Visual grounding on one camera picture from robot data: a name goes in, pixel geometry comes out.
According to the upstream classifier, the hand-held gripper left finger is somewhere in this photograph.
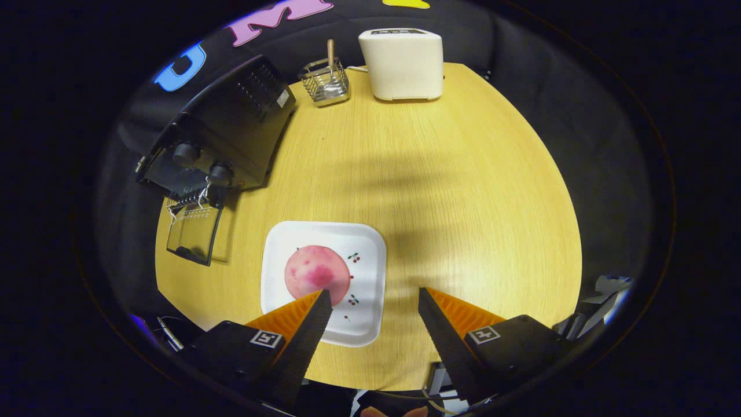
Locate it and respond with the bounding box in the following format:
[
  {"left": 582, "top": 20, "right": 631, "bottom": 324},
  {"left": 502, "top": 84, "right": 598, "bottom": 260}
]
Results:
[{"left": 184, "top": 289, "right": 333, "bottom": 411}]

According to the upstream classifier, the white square plate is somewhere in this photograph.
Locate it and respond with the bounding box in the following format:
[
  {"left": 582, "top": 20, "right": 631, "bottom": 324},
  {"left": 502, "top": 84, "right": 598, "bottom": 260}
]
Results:
[{"left": 260, "top": 221, "right": 387, "bottom": 348}]

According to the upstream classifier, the pink round food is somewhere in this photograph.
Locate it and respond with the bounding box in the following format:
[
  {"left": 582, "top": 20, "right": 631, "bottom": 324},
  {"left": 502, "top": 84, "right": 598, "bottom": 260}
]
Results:
[{"left": 284, "top": 244, "right": 352, "bottom": 308}]

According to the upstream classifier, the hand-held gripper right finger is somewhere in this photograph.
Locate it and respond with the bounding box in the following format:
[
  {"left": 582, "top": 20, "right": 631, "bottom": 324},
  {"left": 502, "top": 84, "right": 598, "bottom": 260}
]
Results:
[{"left": 418, "top": 287, "right": 572, "bottom": 405}]

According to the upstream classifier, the white toaster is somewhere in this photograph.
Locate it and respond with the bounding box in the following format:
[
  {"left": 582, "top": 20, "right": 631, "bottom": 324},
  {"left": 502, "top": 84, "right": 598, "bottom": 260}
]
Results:
[{"left": 358, "top": 27, "right": 445, "bottom": 103}]

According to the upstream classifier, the black toaster oven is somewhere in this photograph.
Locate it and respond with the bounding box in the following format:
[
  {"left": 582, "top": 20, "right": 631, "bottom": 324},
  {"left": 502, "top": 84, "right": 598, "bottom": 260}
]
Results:
[{"left": 135, "top": 54, "right": 297, "bottom": 268}]

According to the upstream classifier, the wire mesh basket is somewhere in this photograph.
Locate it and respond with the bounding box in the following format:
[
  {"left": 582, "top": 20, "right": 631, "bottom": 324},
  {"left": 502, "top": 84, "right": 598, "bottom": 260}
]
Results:
[{"left": 298, "top": 57, "right": 351, "bottom": 108}]

